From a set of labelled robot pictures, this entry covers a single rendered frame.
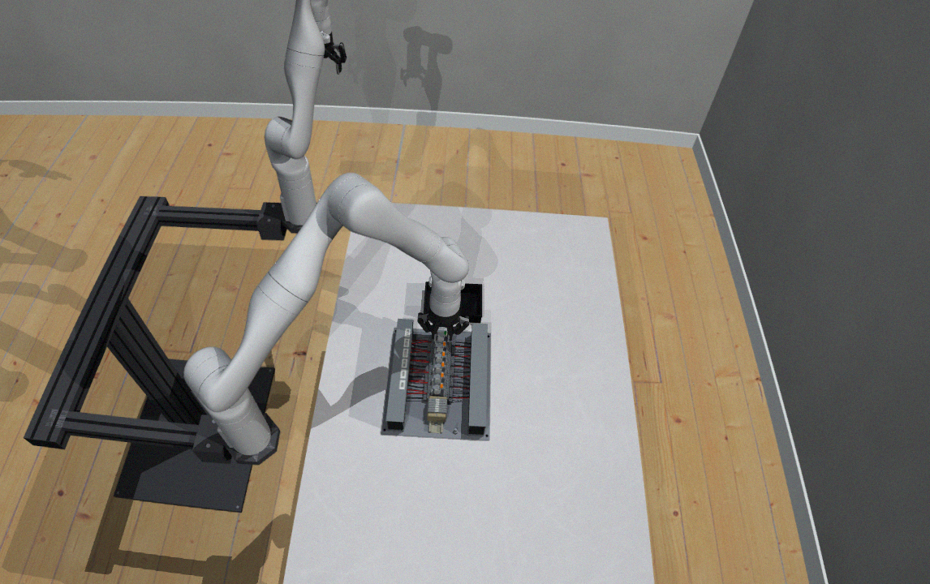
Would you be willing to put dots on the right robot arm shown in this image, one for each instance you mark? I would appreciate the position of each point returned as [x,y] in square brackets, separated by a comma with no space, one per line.
[350,201]

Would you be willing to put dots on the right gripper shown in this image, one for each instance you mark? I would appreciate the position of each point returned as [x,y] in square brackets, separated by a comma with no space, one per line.
[439,321]

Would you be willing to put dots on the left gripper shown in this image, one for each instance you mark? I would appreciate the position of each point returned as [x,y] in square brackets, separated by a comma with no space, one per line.
[329,52]

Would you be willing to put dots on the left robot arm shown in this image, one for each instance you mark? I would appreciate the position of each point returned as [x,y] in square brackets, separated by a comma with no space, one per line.
[284,139]

